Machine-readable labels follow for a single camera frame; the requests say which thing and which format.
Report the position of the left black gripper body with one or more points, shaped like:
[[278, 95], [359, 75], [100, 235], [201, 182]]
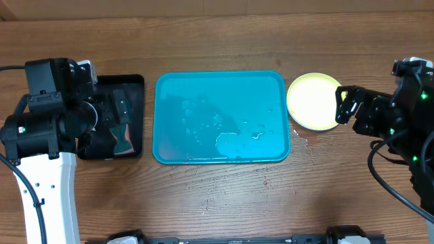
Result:
[[104, 104]]

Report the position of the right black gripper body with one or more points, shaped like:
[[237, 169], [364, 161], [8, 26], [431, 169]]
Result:
[[381, 123]]

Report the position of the green and pink sponge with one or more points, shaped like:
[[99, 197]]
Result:
[[123, 145]]

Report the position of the yellow green plate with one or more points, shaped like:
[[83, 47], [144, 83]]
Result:
[[311, 101]]

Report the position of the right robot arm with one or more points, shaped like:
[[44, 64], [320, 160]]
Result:
[[414, 145]]

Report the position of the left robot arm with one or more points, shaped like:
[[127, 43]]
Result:
[[69, 113]]

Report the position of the black plastic tray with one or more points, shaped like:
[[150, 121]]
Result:
[[133, 86]]

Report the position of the teal plastic tray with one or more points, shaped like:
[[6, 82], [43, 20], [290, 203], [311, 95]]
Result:
[[220, 117]]

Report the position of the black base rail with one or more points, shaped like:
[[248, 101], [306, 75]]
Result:
[[349, 234]]

